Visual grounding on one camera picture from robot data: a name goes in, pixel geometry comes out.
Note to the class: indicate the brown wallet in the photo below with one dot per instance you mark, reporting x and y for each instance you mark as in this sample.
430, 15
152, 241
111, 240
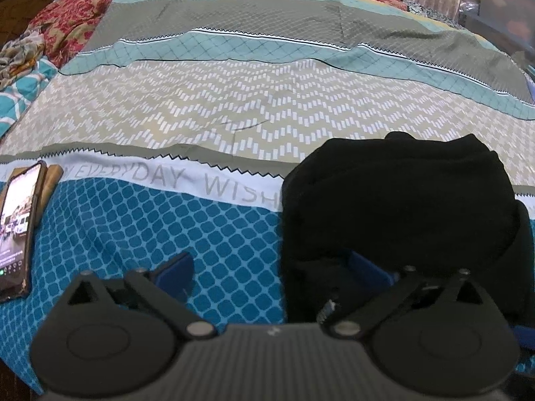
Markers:
52, 179

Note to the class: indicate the clear plastic storage bin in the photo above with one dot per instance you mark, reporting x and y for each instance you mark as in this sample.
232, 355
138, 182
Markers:
501, 12

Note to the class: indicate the black pants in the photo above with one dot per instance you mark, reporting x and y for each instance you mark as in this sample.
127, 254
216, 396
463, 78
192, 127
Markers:
397, 217

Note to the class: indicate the red floral blanket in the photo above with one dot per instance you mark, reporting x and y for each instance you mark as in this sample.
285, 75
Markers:
71, 16

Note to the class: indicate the brown patterned scarf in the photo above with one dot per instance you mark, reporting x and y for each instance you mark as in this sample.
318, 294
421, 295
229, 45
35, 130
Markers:
21, 56

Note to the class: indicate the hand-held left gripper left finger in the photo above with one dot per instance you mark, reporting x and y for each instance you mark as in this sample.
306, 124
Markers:
180, 275

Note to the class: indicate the patterned teal grey bed sheet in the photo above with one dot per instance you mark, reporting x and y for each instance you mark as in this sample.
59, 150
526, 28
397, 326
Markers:
234, 104

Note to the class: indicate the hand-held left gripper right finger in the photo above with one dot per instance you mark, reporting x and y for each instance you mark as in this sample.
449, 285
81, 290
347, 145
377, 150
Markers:
368, 268

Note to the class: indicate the black smartphone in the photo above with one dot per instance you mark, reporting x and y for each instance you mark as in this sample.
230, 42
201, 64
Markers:
19, 225

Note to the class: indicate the teal white lattice quilt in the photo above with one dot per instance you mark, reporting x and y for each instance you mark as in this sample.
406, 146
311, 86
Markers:
25, 87

